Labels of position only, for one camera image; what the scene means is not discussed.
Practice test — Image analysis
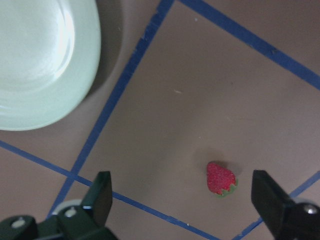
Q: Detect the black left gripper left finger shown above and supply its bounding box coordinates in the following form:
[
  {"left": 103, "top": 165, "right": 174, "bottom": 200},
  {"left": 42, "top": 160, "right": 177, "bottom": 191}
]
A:
[{"left": 0, "top": 171, "right": 117, "bottom": 240}]

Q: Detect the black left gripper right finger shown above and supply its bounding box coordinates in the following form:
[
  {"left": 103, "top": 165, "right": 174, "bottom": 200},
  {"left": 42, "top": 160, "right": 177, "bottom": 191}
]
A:
[{"left": 251, "top": 170, "right": 320, "bottom": 240}]

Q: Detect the light green plate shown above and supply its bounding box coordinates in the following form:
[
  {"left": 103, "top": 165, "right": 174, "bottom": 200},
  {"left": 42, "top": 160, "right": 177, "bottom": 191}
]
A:
[{"left": 0, "top": 0, "right": 101, "bottom": 131}]

